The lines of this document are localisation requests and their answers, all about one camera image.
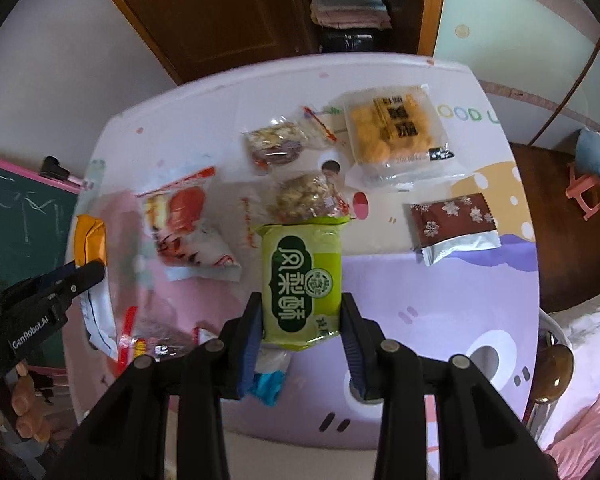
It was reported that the orange white snack packet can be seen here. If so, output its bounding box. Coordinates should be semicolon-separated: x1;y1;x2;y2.
73;214;118;361

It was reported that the blue foil snack packet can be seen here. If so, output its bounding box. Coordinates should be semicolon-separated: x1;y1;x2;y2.
248;347;291;408

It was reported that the dark brownie clear packet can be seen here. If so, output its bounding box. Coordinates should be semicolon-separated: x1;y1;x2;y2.
114;306;218;376

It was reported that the green pineapple cake packet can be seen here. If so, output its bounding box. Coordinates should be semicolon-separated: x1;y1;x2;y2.
258;220;349;351

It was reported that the red white snack bag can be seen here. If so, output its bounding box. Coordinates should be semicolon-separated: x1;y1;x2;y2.
135;166;242;282

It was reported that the brown snowflake snack packet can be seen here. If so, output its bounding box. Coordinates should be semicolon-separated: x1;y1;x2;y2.
410;193;501;266

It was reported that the cartoon printed tablecloth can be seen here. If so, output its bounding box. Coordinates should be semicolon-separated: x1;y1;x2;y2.
64;54;539;450

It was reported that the lower clear nut packet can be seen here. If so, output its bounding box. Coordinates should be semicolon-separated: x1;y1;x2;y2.
266;171;350;224

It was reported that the clear nut packet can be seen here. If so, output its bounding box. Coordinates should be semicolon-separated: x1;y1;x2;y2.
242;120;309;170
266;171;350;224

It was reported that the brown round bedpost knob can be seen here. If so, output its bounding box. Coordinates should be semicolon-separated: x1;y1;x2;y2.
530;344;574;404

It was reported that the upper clear nut packet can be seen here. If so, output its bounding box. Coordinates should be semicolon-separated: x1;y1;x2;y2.
242;120;309;170

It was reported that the yellow pastry clear packet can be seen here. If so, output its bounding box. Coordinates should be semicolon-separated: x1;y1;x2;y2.
342;84;463;188

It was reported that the white pillow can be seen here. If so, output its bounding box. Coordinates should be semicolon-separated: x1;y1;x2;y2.
538;294;600;448

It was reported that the pink blanket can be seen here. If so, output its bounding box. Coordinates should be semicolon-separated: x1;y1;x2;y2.
546;394;600;479

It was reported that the pink plastic stool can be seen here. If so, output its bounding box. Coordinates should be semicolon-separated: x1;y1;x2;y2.
565;162;600;221

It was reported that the brown wooden door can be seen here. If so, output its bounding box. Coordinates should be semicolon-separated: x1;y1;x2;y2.
111;0;317;84

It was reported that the blue plush cushion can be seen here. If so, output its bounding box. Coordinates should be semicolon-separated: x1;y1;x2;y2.
573;128;600;206

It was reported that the folded towels stack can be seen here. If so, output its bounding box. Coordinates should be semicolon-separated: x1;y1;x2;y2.
310;0;391;29

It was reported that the pastel sliding wardrobe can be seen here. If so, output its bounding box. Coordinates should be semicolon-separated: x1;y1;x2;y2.
434;0;600;152

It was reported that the green chalkboard pink frame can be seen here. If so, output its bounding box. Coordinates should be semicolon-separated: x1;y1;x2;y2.
0;153;89;371

